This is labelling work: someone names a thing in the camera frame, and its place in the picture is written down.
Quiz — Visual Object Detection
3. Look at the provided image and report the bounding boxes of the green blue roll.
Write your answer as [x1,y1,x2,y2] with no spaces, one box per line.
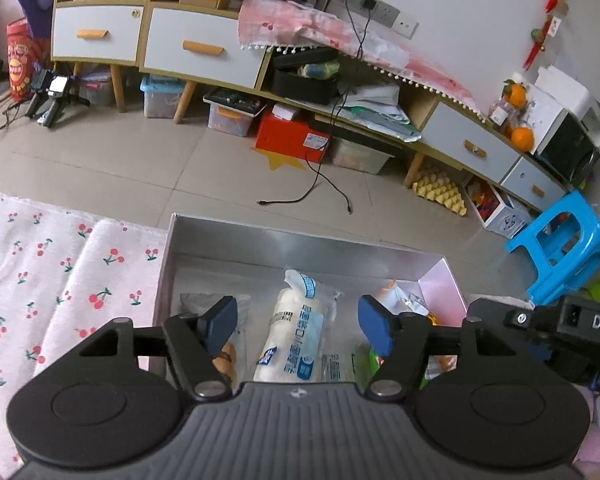
[300,62,341,81]

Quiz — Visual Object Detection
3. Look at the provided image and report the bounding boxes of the orange snack packet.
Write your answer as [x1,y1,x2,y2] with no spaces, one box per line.
[424,312,457,377]

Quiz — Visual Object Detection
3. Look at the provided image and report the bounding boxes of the yellow egg tray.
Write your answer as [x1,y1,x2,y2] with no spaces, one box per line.
[412,167,469,217]

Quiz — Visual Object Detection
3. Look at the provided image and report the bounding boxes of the long wooden cabinet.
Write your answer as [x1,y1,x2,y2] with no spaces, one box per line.
[50,0,582,217]

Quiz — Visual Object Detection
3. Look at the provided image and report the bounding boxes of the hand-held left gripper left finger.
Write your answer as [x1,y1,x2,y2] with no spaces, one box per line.
[77,295,239,403]

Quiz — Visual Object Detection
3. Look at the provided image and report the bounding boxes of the white cartoon toy box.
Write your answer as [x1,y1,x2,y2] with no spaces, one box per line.
[462,177,534,239]

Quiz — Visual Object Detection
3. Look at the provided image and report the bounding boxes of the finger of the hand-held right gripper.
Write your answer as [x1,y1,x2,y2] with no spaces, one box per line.
[467,298,563,335]

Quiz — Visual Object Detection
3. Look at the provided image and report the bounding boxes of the clear plastic jar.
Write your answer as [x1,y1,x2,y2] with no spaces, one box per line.
[489,100,514,129]

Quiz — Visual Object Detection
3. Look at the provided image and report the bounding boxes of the blue-lid storage bin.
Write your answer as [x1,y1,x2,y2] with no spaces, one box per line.
[140,75,187,120]

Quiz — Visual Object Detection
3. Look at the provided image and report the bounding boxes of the black storage box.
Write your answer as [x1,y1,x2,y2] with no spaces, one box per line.
[271,47,342,106]

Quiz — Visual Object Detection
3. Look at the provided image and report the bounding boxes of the pink fringed cloth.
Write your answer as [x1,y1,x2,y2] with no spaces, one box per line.
[237,0,492,117]

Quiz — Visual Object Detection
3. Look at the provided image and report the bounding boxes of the clear storage bin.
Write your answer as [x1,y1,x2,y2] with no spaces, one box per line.
[330,135,397,176]
[203,87,269,137]

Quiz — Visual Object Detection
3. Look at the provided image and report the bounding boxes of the yellow star floor sticker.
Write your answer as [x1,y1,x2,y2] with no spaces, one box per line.
[250,147,309,172]

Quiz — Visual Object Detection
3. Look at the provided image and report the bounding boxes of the red shoe box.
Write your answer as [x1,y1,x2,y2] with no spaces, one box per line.
[255,110,332,164]

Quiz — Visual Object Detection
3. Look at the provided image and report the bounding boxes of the cherry print tablecloth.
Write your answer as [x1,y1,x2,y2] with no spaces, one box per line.
[0,187,177,467]

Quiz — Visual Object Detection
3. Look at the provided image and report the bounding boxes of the green snack packet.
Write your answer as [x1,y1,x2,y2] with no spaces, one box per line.
[367,344,389,384]

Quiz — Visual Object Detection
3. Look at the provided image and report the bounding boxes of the white microwave oven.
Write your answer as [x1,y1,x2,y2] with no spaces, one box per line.
[534,107,600,187]

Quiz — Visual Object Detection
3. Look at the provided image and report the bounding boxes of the black charging cable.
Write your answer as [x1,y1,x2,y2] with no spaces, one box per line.
[257,0,361,207]
[320,7,374,214]

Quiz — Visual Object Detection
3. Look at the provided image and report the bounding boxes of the wall socket strip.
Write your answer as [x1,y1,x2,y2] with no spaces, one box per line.
[339,0,402,29]

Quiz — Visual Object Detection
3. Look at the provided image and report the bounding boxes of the small white box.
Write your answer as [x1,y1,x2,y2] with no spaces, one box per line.
[271,102,311,122]

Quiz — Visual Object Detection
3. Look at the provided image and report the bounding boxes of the pile of papers and bags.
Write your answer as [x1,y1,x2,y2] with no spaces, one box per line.
[340,85,424,144]

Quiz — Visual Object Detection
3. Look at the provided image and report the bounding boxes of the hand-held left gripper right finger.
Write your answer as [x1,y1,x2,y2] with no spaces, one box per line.
[358,293,512,403]

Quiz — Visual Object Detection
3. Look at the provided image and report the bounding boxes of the red hanging ornament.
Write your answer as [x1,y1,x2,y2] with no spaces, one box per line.
[524,0,579,72]

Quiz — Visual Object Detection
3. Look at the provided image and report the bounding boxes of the pink cardboard box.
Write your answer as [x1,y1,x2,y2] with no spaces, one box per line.
[152,212,469,392]

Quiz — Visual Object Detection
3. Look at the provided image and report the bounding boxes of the white cabinet drawer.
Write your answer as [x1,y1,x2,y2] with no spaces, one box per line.
[501,157,569,211]
[52,6,144,65]
[142,7,269,90]
[425,101,522,184]

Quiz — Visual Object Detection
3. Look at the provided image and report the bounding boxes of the blue plastic stool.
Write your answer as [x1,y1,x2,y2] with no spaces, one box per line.
[505,190,600,307]

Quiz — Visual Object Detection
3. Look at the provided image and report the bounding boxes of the black floor cable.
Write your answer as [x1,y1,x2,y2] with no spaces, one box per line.
[0,102,31,142]

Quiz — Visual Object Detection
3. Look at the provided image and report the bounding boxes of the red cartoon bag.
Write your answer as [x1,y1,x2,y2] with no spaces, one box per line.
[6,19,47,104]

